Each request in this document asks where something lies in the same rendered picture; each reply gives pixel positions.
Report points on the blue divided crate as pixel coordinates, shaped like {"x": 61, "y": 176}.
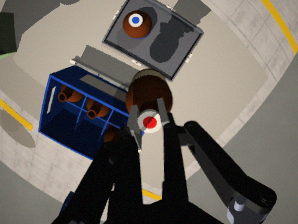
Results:
{"x": 59, "y": 123}

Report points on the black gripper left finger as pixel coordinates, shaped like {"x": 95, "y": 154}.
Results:
{"x": 90, "y": 198}

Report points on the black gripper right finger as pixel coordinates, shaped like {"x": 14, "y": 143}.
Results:
{"x": 249, "y": 201}

